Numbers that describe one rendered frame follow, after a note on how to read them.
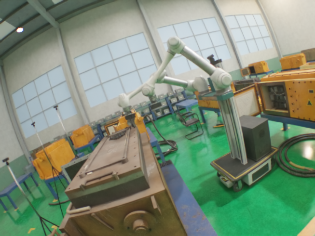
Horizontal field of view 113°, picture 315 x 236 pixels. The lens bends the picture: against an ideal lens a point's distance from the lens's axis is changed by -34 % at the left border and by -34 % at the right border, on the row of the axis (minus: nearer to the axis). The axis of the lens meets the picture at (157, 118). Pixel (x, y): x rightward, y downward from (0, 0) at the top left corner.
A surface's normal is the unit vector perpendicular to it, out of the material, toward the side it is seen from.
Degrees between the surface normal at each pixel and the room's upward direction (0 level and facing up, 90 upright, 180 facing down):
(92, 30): 90
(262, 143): 90
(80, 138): 90
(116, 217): 90
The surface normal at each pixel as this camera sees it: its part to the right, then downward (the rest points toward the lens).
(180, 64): 0.16, 0.11
